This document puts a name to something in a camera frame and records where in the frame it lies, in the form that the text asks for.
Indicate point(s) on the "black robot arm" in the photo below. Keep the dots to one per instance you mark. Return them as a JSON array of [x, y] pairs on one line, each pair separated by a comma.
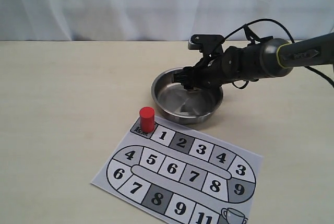
[[270, 58]]

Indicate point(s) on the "white curtain backdrop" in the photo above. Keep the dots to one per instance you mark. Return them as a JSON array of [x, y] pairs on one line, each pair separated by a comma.
[[155, 20]]

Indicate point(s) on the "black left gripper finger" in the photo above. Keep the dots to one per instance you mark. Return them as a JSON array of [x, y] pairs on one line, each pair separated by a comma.
[[180, 77]]

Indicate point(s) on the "round stainless steel bowl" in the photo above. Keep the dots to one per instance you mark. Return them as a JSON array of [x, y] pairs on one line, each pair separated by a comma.
[[182, 106]]

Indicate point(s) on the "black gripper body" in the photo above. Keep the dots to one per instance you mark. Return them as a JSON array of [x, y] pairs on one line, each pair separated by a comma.
[[212, 72]]

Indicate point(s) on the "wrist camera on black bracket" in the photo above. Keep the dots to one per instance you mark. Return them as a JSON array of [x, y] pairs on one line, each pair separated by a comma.
[[203, 41]]

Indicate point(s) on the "red cylinder game piece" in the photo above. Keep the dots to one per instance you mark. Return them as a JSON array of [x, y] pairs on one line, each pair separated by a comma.
[[147, 119]]

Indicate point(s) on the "printed paper game board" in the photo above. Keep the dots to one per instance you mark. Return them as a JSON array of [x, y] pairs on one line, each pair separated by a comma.
[[181, 175]]

